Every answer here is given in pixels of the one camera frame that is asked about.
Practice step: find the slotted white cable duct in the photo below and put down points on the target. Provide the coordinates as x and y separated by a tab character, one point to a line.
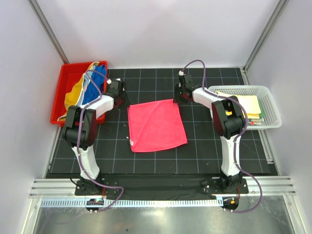
92	203

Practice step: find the pink towel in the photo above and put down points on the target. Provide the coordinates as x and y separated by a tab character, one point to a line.
155	126

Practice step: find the right aluminium frame post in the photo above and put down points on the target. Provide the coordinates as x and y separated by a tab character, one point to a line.
278	9

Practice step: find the white perforated plastic basket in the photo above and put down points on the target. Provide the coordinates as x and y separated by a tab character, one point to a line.
272	117

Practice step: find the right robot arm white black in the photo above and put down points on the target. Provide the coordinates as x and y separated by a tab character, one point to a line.
229	123

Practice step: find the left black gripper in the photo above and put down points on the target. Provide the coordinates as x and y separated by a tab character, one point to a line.
126	103

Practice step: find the red plastic bin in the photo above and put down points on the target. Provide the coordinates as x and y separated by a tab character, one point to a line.
58	92

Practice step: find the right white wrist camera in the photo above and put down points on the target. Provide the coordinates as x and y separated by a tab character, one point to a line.
180	73

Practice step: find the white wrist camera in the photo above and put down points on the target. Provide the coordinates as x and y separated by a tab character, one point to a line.
109	81
180	73

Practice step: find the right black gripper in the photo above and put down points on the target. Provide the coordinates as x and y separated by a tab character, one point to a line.
177	99

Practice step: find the green towel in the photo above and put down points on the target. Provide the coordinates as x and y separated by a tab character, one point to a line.
261	109

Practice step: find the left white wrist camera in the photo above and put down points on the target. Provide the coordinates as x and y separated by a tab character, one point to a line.
109	81

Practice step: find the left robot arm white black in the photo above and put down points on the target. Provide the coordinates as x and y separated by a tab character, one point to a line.
80	132

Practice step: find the left aluminium frame post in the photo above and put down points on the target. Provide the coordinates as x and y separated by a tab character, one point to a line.
48	30

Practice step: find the orange mustard towel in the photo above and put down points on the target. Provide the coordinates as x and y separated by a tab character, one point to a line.
73	95

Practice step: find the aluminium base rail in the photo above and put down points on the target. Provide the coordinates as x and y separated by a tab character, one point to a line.
271	185

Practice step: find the aluminium frame post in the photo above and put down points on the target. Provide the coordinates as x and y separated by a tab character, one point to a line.
48	30
278	9

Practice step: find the blue towel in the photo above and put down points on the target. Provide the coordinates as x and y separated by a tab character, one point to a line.
93	82

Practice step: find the rabbit print towel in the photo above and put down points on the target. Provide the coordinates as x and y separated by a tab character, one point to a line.
256	122

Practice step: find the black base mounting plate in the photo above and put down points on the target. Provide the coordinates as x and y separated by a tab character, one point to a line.
160	186

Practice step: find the yellow towel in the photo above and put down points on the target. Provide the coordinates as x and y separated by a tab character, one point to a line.
242	100

